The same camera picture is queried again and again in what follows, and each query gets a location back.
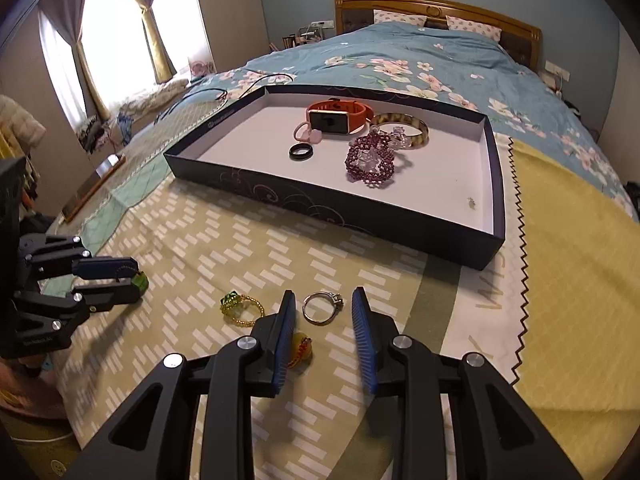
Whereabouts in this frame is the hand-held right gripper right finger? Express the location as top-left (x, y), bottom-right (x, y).
top-left (351, 286), bottom-right (585, 480)

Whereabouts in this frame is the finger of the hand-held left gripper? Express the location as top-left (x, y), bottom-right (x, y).
top-left (14, 279), bottom-right (142, 317)
top-left (19, 234), bottom-right (142, 282)

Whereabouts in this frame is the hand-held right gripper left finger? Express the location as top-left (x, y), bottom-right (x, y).
top-left (62, 289), bottom-right (297, 480)

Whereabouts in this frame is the silver ring with stone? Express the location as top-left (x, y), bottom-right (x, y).
top-left (302, 291), bottom-right (345, 324)

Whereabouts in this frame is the dark blue shallow box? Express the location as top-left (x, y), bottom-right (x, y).
top-left (164, 85), bottom-right (506, 272)

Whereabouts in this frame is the purple bead bracelet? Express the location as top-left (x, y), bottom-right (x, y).
top-left (344, 130), bottom-right (398, 188)

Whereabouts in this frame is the pink heart ring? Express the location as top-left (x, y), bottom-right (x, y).
top-left (293, 121), bottom-right (323, 145)

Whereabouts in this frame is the orange smartwatch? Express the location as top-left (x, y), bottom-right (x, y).
top-left (306, 97), bottom-right (374, 136)

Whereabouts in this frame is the brown patterned bangle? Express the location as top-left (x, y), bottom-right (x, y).
top-left (372, 112), bottom-right (430, 150)

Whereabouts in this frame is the person's left hand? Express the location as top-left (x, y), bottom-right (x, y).
top-left (0, 360), bottom-right (48, 408)

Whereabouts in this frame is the patchwork patterned tablecloth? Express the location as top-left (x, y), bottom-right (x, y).
top-left (40, 85), bottom-right (640, 480)

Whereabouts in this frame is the white puffy jacket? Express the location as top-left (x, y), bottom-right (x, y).
top-left (0, 94), bottom-right (46, 161)

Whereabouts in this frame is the pile of light clothes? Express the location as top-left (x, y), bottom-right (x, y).
top-left (117, 77), bottom-right (191, 116)

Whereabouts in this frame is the purple and yellow curtain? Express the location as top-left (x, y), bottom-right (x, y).
top-left (112, 0), bottom-right (177, 85)
top-left (37, 0), bottom-right (111, 128)

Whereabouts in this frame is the beige built-in wardrobe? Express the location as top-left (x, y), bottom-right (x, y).
top-left (165, 0), bottom-right (273, 73)

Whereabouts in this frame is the blue floral duvet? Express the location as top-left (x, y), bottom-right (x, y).
top-left (185, 22), bottom-right (631, 216)

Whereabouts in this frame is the cluttered bedside table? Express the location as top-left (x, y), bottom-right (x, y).
top-left (270, 27), bottom-right (336, 51)

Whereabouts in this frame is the white dotted pillow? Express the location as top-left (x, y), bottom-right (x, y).
top-left (373, 9), bottom-right (428, 26)
top-left (446, 15), bottom-right (502, 43)

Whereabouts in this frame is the wooden bed headboard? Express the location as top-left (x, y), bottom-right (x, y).
top-left (334, 0), bottom-right (543, 72)

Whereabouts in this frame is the yellow ring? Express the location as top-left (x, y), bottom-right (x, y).
top-left (287, 332), bottom-right (315, 371)

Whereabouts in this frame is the gold bead ring green stone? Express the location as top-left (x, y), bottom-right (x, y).
top-left (220, 291), bottom-right (266, 328)

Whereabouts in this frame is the black charging cable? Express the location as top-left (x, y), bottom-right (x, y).
top-left (155, 74), bottom-right (296, 123)

